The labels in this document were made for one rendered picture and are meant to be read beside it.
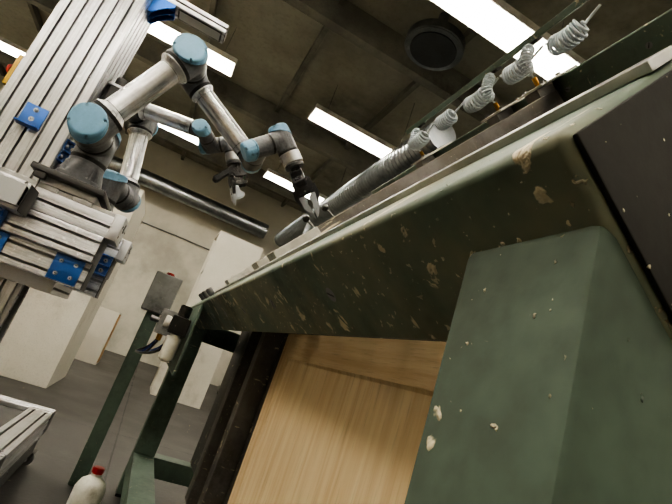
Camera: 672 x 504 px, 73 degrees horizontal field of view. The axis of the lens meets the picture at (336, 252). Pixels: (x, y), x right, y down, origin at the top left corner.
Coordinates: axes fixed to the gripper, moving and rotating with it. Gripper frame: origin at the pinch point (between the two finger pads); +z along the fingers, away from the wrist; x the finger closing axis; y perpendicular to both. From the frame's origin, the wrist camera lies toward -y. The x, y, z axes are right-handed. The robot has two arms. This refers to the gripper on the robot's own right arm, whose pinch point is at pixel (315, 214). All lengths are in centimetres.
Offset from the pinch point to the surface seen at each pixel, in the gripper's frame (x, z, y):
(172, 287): 74, 0, 42
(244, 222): 173, -124, 794
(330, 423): 10, 45, -78
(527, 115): -72, 1, -24
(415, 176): -30, 6, -44
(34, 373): 252, 7, 179
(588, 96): -21, 14, -139
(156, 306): 83, 5, 38
